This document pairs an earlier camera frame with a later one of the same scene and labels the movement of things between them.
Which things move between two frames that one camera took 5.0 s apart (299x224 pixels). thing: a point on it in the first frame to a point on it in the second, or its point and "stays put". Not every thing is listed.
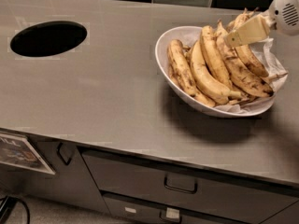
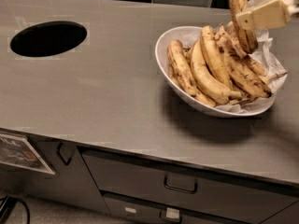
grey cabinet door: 71,184 stays put
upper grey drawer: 245,197 stays put
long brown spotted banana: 239,70 stays put
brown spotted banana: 251,63 to 247,37
